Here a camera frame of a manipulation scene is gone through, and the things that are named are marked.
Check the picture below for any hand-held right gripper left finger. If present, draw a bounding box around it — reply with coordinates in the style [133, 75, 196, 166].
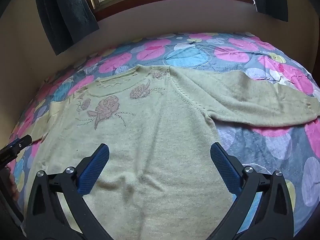
[25, 143, 118, 240]

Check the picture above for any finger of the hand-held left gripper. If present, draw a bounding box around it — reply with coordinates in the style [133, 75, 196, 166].
[0, 134, 33, 167]

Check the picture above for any pale yellow flowered knit sweater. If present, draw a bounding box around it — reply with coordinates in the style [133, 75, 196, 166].
[27, 64, 317, 240]

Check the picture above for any person's left hand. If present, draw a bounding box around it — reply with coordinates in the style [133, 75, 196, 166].
[6, 166, 20, 202]

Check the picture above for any floral bed sheet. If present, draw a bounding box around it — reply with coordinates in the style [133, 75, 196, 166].
[10, 31, 320, 240]

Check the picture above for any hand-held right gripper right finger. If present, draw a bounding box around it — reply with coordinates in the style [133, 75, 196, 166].
[204, 142, 295, 240]

